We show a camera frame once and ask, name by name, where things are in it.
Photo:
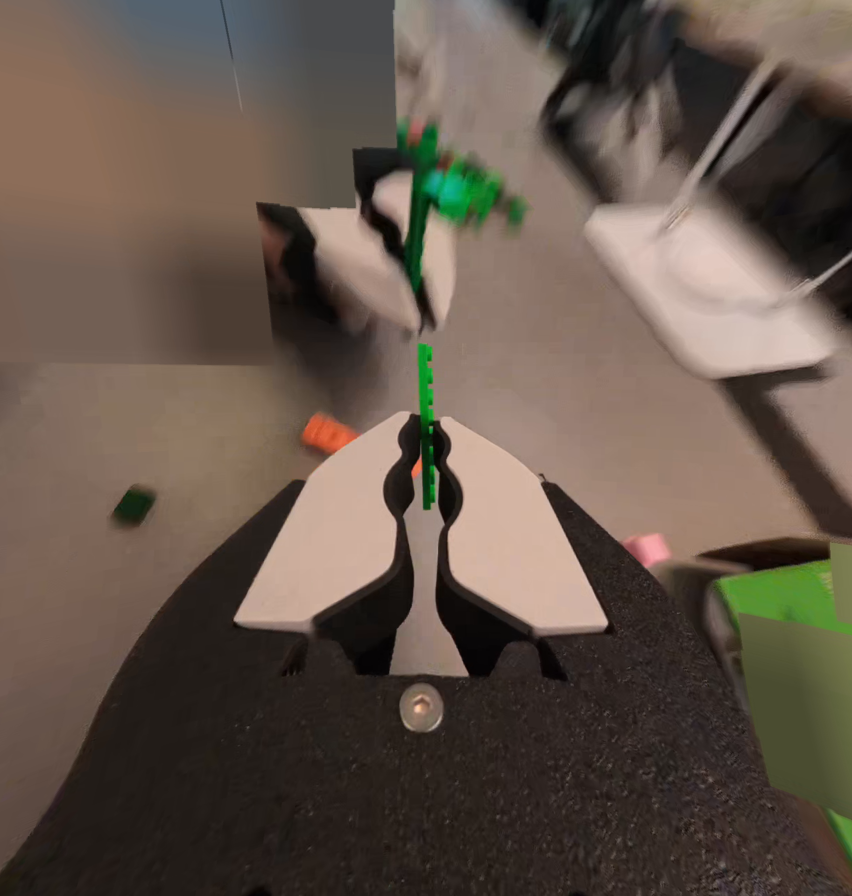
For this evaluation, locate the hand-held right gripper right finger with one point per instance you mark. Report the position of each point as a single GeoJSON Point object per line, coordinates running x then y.
{"type": "Point", "coordinates": [517, 553]}

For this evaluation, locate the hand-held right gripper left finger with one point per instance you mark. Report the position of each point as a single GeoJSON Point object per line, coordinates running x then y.
{"type": "Point", "coordinates": [328, 546]}

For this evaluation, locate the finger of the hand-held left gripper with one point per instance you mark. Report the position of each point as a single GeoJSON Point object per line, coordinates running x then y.
{"type": "Point", "coordinates": [356, 266]}
{"type": "Point", "coordinates": [440, 280]}

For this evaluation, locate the green lego plate assembly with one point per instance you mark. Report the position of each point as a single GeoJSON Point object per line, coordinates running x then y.
{"type": "Point", "coordinates": [461, 189]}

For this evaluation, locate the long green lego plate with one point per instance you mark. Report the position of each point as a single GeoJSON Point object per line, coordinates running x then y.
{"type": "Point", "coordinates": [426, 392]}

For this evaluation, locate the orange lego brick separator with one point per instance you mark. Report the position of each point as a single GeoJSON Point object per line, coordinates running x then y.
{"type": "Point", "coordinates": [328, 432]}

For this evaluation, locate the pink lego pig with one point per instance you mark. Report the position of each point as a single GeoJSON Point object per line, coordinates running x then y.
{"type": "Point", "coordinates": [646, 549]}

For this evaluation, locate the dark green lego piece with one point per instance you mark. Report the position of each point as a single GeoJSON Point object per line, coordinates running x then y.
{"type": "Point", "coordinates": [133, 505]}

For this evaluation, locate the green lego box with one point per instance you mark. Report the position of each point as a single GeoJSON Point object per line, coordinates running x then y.
{"type": "Point", "coordinates": [769, 588]}

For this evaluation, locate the white book stand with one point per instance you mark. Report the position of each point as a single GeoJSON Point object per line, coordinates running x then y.
{"type": "Point", "coordinates": [706, 294]}

